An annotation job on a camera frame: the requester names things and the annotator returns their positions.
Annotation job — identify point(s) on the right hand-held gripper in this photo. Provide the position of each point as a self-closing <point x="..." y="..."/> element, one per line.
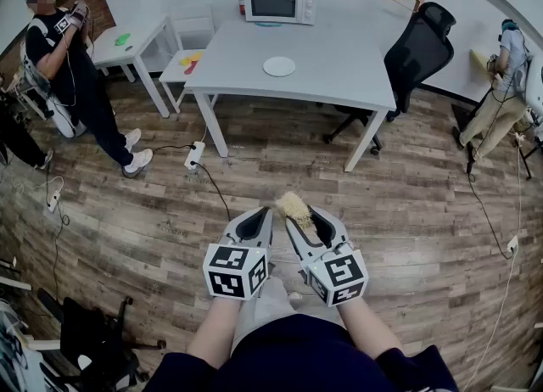
<point x="339" y="273"/>

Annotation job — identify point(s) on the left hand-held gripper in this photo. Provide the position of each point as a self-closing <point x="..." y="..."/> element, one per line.
<point x="231" y="269"/>

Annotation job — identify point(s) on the tan fluffy sponge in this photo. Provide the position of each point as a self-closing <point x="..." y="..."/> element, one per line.
<point x="292" y="208"/>

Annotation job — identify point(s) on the white round plate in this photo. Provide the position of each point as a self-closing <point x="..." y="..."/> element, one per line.
<point x="279" y="66"/>

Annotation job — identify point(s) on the person's right forearm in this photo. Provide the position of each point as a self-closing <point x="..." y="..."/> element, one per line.
<point x="369" y="326"/>

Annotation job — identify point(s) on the person's left forearm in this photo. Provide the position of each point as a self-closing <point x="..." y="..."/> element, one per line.
<point x="214" y="331"/>

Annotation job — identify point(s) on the person's shoe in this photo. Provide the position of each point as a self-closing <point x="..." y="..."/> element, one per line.
<point x="295" y="295"/>

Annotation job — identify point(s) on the person's light shorts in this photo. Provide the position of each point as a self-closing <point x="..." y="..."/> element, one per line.
<point x="267" y="305"/>

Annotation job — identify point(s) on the white power strip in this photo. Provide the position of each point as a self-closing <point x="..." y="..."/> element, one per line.
<point x="53" y="201"/>
<point x="512" y="245"/>
<point x="194" y="156"/>

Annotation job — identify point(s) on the person's dark shirt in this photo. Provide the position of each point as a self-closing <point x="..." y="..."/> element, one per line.
<point x="297" y="360"/>

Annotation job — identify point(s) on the large white table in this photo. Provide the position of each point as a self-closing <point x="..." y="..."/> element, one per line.
<point x="335" y="85"/>

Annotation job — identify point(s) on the red cloth piece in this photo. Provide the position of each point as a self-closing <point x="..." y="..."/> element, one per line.
<point x="190" y="68"/>

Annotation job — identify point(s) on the yellow cloth piece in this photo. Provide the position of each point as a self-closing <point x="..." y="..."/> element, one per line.
<point x="191" y="58"/>

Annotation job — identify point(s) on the black swivel chair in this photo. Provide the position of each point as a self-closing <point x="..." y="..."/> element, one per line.
<point x="85" y="335"/>

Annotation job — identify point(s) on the teal silicone tool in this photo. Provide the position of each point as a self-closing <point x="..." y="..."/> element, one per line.
<point x="267" y="24"/>

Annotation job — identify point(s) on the black mesh office chair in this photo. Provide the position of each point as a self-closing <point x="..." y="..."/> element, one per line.
<point x="420" y="55"/>

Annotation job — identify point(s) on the white curved seat base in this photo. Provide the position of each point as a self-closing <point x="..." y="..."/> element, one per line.
<point x="68" y="125"/>

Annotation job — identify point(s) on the small white chair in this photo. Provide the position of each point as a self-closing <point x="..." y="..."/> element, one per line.
<point x="193" y="25"/>

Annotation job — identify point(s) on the small white table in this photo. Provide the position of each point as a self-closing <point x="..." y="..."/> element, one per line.
<point x="140" y="38"/>

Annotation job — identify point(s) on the red-capped bottle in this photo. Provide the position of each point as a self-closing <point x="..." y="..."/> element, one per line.
<point x="242" y="2"/>

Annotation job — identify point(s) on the green cloth piece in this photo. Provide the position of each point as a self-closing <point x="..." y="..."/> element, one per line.
<point x="123" y="39"/>

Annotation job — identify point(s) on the yellow flat pad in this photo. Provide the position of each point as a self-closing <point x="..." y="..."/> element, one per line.
<point x="479" y="60"/>

